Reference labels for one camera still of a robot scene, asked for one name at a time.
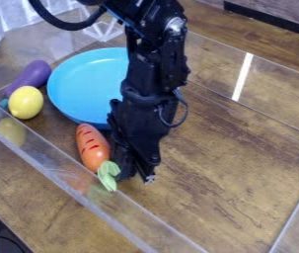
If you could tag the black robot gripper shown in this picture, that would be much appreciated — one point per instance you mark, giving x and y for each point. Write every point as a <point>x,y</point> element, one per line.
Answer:
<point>141,120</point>

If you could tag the orange toy carrot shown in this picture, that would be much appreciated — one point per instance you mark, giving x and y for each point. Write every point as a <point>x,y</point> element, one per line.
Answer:
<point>95,152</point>

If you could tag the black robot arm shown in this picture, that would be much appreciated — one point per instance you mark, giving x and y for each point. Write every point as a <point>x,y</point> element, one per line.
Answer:
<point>155,30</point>

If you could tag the blue plastic plate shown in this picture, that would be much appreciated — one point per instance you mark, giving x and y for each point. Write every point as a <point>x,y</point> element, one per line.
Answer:
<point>86,82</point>

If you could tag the yellow toy lemon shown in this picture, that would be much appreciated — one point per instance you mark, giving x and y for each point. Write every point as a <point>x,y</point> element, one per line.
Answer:
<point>26,102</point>

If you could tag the purple toy eggplant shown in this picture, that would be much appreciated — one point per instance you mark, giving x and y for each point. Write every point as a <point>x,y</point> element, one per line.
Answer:
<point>34,75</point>

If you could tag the dark baseboard strip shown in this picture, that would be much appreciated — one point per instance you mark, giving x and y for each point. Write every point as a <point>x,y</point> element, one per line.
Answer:
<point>257,15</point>

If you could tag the white patterned curtain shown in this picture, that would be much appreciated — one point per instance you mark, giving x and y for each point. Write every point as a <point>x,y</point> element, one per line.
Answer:
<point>11,15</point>

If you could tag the clear acrylic enclosure wall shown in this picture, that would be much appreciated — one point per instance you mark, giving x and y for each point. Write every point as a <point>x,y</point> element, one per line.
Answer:
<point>225,196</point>

